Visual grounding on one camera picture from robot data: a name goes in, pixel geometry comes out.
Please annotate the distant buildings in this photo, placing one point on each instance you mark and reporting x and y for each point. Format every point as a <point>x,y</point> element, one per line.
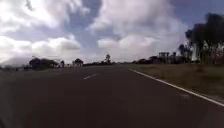
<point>160,58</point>

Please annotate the dark building among bushes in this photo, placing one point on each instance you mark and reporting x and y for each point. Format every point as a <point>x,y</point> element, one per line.
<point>41,63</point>

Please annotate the group of tall dark trees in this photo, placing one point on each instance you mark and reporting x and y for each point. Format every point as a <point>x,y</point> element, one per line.
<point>208,38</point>

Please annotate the small building with dark roof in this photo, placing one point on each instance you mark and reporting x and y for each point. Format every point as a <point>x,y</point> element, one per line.
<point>77,62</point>

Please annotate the white dashed centre line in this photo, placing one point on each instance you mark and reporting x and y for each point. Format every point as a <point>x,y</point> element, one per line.
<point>89,76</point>

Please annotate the grey asphalt road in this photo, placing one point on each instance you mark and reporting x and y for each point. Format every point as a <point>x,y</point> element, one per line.
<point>100,100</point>

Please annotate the distant tree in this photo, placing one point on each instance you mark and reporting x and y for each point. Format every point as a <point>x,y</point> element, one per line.
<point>107,58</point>

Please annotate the dry grass verge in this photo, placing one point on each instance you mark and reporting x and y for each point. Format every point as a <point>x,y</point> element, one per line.
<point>190,75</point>

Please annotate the white solid edge line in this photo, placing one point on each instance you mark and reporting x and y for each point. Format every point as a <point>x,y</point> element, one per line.
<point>173,86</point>

